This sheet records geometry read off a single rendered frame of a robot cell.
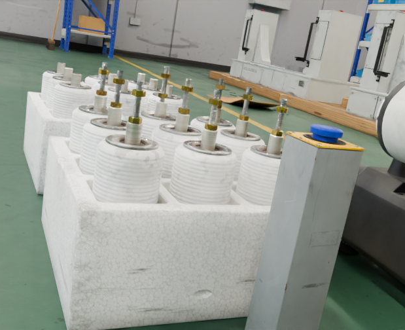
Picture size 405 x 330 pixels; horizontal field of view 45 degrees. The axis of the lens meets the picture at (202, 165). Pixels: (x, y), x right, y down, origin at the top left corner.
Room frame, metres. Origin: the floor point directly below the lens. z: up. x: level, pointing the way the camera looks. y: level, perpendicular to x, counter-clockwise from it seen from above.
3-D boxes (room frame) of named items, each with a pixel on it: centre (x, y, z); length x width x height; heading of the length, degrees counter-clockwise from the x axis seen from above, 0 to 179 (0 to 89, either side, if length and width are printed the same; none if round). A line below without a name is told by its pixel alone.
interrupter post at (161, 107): (0.94, 0.10, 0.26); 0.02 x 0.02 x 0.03
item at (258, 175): (0.77, -0.11, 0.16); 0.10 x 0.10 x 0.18
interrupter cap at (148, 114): (0.94, 0.10, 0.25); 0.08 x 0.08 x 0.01
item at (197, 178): (0.72, 0.00, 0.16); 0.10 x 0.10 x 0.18
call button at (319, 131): (0.60, -0.14, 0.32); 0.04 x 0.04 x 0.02
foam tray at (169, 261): (0.83, 0.05, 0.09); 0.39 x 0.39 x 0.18; 25
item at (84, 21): (6.48, 1.72, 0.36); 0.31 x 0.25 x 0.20; 113
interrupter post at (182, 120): (0.83, 0.05, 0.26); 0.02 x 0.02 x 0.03
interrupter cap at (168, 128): (0.83, 0.05, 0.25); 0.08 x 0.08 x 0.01
